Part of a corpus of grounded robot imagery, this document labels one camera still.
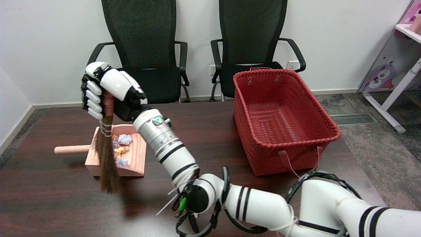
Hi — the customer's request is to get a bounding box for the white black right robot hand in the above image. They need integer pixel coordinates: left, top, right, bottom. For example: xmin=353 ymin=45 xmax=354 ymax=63
xmin=81 ymin=62 xmax=148 ymax=122

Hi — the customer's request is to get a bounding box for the brown straw hand broom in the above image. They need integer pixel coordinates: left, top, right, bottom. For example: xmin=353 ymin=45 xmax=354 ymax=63
xmin=93 ymin=92 xmax=120 ymax=194

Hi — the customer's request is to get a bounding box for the wooden dustpan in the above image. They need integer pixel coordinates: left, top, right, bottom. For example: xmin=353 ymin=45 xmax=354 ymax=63
xmin=54 ymin=124 xmax=148 ymax=177

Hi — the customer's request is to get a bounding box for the black mesh office chair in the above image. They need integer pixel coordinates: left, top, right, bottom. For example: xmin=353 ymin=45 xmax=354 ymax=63
xmin=85 ymin=0 xmax=191 ymax=105
xmin=210 ymin=0 xmax=307 ymax=102

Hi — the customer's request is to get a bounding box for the red woven basket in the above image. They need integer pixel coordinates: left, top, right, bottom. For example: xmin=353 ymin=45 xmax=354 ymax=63
xmin=233 ymin=67 xmax=341 ymax=181

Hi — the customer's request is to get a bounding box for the metal floor vent grille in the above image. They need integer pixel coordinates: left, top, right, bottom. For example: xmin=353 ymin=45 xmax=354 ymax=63
xmin=329 ymin=113 xmax=379 ymax=125

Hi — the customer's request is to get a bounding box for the pink white children's desk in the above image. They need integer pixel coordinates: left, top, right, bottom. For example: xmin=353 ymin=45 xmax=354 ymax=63
xmin=358 ymin=0 xmax=421 ymax=134

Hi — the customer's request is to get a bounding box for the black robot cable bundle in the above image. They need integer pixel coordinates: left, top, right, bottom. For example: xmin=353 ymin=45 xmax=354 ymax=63
xmin=175 ymin=166 xmax=362 ymax=237

